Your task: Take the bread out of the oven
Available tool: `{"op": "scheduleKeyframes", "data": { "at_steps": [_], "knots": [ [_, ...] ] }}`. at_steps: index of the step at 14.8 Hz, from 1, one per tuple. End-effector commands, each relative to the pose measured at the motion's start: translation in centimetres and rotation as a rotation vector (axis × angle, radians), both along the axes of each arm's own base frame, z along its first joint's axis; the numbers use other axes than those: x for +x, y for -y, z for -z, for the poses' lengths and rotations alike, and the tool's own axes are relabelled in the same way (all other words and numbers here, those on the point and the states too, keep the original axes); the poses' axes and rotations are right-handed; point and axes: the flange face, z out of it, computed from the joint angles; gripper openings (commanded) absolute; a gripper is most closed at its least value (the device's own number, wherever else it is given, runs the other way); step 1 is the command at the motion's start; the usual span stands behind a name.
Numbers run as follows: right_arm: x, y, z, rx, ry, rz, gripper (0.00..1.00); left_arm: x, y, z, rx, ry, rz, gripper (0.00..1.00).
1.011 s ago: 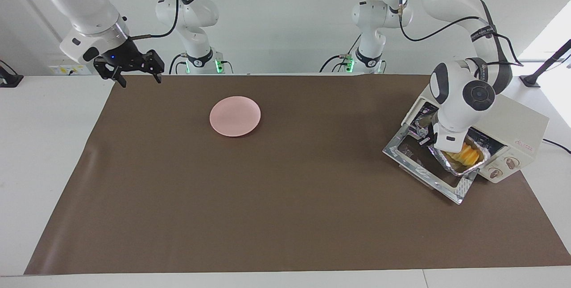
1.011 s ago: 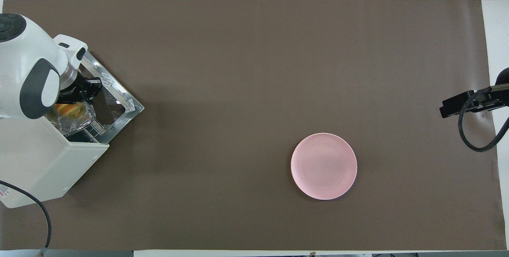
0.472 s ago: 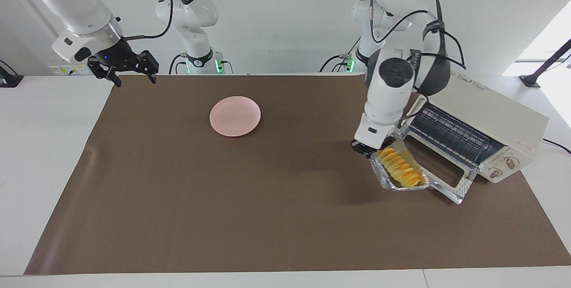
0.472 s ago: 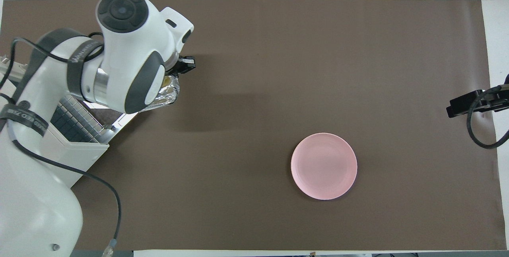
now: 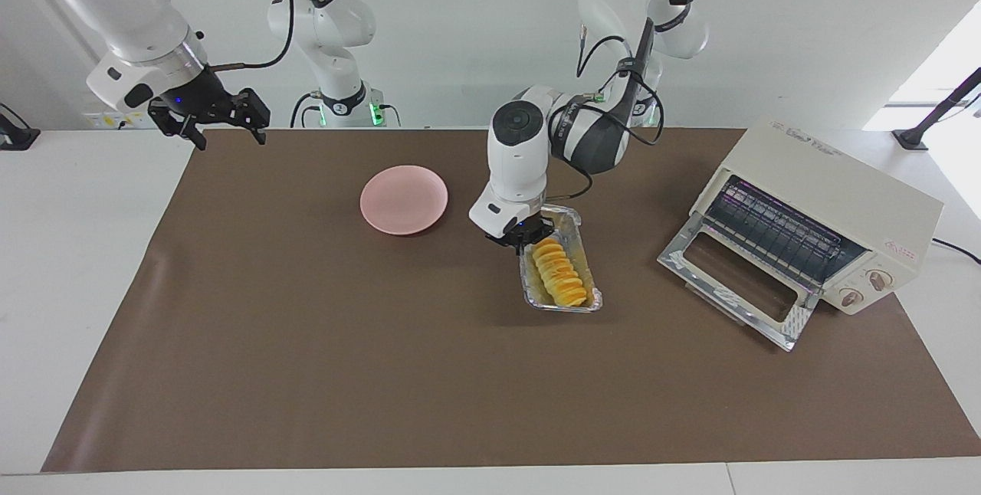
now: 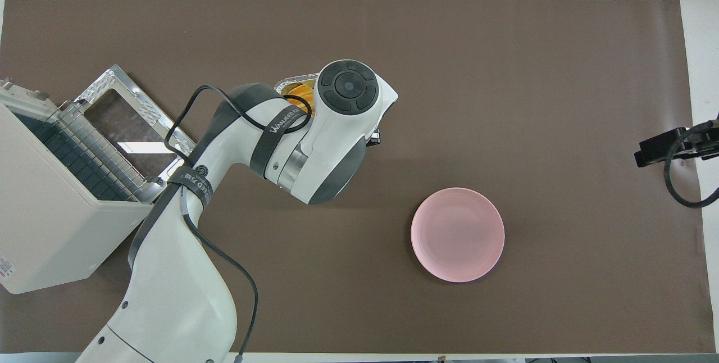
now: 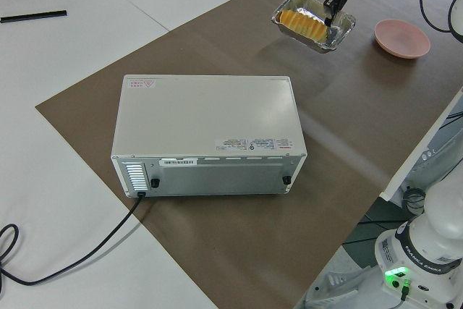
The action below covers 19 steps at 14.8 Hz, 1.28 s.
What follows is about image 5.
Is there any white wall socket box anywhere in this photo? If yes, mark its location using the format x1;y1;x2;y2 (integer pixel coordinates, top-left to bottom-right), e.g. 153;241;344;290
83;107;154;130

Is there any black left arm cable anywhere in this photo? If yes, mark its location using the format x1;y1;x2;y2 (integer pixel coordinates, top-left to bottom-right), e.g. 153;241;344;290
546;16;668;202

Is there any black camera stand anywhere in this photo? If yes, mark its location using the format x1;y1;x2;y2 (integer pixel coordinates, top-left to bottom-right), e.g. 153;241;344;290
893;66;981;151

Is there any white toaster oven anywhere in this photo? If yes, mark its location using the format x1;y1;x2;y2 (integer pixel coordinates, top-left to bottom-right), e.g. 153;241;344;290
688;121;945;316

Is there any brown table mat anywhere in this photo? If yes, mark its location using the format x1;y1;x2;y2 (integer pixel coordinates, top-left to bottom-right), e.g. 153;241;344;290
40;127;981;474

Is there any glass oven door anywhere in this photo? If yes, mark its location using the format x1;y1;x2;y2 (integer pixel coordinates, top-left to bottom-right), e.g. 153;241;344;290
658;213;821;352

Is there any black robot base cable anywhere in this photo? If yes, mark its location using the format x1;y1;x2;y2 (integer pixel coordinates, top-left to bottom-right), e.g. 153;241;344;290
289;90;321;129

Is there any pink round plate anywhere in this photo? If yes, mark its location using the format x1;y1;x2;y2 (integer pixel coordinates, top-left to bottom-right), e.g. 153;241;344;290
359;165;449;236

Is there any black oven power cable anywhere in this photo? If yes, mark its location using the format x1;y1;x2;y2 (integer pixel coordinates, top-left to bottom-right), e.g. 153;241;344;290
931;238;981;266

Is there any black clamp mount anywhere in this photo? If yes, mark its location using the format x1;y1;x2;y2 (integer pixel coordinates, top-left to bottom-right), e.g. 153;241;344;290
0;102;41;152

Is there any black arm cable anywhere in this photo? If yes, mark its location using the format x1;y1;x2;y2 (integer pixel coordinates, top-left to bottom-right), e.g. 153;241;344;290
211;0;297;71
546;16;668;202

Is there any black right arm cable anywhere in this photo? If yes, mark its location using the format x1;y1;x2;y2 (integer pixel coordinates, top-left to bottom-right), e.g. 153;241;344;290
211;0;297;71

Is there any metal wire oven rack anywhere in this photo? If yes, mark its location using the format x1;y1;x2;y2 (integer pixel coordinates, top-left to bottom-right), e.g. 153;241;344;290
704;177;871;290

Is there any yellow sliced bread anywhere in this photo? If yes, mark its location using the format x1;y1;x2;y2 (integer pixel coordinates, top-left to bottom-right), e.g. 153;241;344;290
532;238;589;308

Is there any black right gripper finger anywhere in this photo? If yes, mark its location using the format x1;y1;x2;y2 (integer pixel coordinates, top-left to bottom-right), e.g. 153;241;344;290
149;100;208;152
233;88;271;146

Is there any aluminium foil tray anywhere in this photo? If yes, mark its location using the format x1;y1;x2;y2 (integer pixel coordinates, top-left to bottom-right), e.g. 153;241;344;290
519;204;604;313

